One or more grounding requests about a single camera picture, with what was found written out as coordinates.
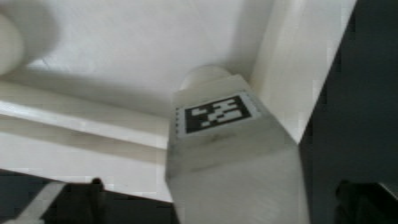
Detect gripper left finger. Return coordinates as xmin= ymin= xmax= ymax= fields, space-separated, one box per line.
xmin=14 ymin=178 xmax=104 ymax=224

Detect white square tabletop part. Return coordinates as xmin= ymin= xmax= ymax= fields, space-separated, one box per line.
xmin=0 ymin=0 xmax=358 ymax=201

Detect white table leg with tag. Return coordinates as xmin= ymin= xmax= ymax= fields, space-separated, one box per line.
xmin=165 ymin=66 xmax=309 ymax=224

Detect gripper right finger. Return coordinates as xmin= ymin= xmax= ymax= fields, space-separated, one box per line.
xmin=334 ymin=180 xmax=398 ymax=224

